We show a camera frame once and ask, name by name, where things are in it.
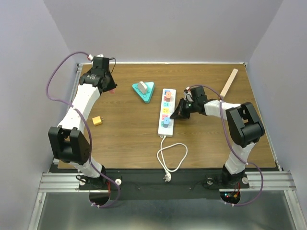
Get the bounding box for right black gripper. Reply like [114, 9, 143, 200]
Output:
[170, 97, 198, 119]

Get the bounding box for white multicolour power strip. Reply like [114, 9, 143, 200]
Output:
[157, 88, 177, 137]

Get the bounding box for blue charger plug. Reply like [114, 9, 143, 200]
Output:
[161, 117, 171, 128]

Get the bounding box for salmon orange charger plug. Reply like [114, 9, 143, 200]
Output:
[165, 92, 171, 100]

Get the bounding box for teal triangular power strip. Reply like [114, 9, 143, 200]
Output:
[132, 81, 155, 104]

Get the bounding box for white grey adapter plug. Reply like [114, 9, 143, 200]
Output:
[138, 81, 148, 94]

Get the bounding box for yellow charger plug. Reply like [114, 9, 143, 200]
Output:
[92, 116, 104, 126]

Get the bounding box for beige wooden power strip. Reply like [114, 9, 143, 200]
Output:
[220, 69, 238, 99]

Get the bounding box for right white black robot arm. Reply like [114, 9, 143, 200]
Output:
[170, 85, 265, 187]

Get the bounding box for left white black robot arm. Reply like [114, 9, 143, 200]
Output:
[48, 55, 117, 189]

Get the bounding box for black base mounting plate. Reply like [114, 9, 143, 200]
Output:
[76, 169, 249, 203]

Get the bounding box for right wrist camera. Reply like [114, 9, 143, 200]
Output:
[184, 87, 193, 103]

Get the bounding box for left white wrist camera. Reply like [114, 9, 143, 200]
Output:
[87, 54, 104, 61]

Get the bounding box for aluminium frame rail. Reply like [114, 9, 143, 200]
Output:
[27, 63, 83, 230]

